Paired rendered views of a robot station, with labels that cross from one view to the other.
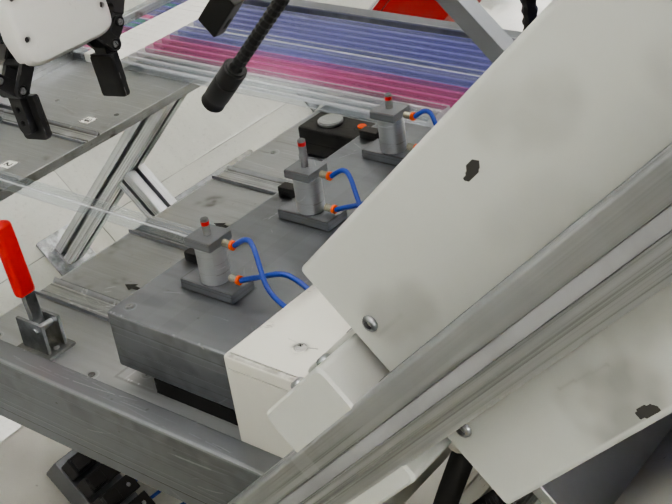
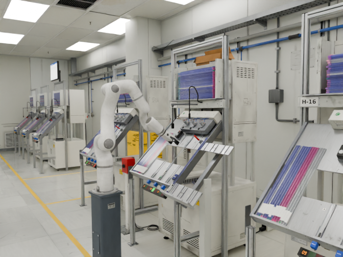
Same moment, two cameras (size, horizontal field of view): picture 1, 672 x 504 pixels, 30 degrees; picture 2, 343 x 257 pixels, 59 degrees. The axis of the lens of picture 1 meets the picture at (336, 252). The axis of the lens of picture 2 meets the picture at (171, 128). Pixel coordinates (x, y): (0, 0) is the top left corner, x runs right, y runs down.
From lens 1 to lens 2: 2.36 m
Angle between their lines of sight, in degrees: 57
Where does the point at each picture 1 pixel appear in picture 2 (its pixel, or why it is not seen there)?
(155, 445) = (216, 130)
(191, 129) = not seen: hidden behind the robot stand
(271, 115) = not seen: hidden behind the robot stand
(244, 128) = not seen: hidden behind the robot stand
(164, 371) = (210, 129)
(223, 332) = (209, 122)
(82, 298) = (195, 145)
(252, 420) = (217, 120)
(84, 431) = (212, 138)
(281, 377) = (216, 113)
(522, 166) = (220, 78)
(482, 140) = (218, 79)
